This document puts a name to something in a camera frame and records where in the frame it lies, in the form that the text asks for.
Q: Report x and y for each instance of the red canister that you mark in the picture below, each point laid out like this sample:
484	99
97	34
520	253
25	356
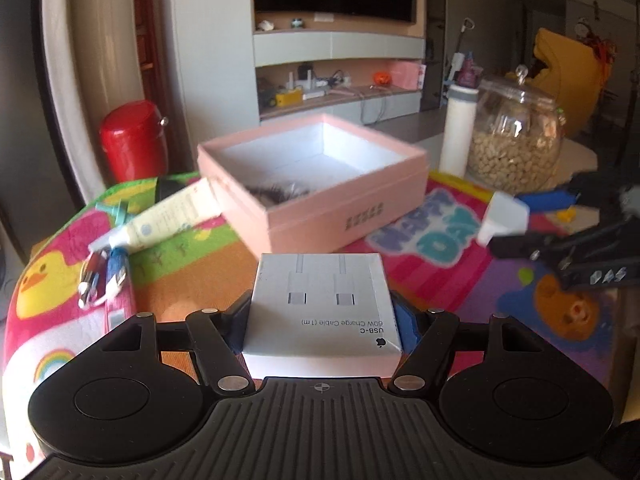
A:
132	140

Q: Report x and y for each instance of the white bottle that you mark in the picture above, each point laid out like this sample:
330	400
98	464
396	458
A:
457	130

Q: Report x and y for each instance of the white router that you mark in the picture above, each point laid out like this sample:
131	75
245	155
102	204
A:
302	79

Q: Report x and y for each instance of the white curtain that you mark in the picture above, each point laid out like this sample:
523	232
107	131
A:
90	60

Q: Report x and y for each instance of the glass jar of nuts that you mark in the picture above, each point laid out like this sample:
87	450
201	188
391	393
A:
515	155

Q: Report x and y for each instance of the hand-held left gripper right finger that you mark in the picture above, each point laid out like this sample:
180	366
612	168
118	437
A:
406	327

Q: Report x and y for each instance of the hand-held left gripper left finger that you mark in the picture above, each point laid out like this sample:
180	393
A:
242	322

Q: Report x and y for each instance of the white wall shelf unit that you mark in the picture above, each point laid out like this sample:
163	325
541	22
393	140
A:
215	60

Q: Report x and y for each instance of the yellow toy truck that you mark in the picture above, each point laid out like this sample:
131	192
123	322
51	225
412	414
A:
285	97

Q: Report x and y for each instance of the small yellow toy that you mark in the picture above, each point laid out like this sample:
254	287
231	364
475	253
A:
567	216

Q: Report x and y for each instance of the pink cardboard box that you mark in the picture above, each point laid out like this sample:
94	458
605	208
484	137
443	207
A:
320	220

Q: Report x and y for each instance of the dark hair claw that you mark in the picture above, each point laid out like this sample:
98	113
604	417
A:
277	192

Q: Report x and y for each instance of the blue tube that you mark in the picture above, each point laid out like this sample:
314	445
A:
116	272

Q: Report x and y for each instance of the colourful printed play mat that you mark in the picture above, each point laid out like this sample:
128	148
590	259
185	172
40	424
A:
450	270

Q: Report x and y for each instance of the cream tube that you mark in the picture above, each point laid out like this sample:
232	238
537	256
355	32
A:
165	212

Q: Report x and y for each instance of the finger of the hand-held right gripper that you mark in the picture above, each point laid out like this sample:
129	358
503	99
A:
520	246
545	201

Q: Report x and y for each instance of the orange pumpkin toy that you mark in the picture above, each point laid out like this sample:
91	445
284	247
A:
381	78

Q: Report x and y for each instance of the white charger plug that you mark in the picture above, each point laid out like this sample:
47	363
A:
502	217

